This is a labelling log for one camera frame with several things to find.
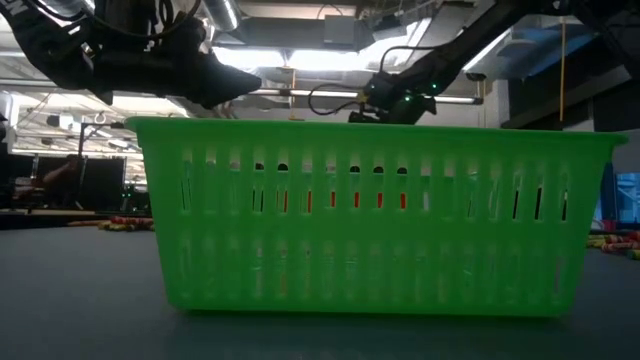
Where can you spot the green plastic basket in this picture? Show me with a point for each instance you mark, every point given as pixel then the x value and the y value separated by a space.
pixel 350 260

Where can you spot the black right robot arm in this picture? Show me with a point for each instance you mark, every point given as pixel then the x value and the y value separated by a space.
pixel 470 45

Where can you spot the blue panel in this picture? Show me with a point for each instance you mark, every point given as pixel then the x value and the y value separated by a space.
pixel 629 197

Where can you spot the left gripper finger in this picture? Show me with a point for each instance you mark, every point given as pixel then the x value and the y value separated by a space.
pixel 225 82

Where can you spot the silver rectangular air duct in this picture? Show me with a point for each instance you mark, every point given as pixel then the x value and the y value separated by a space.
pixel 537 47

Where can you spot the long tube light fixture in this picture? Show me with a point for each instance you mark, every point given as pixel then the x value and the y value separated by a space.
pixel 320 94

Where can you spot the grey ceiling unit box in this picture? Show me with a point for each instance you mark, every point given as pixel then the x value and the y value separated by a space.
pixel 340 31

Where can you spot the black computer green lights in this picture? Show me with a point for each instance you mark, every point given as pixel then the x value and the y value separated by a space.
pixel 127 192

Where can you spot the silver round air duct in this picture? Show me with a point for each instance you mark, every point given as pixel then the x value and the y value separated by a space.
pixel 222 12

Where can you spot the dark monitor screen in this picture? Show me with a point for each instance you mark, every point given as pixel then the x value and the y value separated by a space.
pixel 102 182

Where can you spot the person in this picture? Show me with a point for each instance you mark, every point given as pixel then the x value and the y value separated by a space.
pixel 62 175

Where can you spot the pile of red crayons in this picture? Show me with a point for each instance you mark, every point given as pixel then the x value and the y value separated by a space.
pixel 624 237

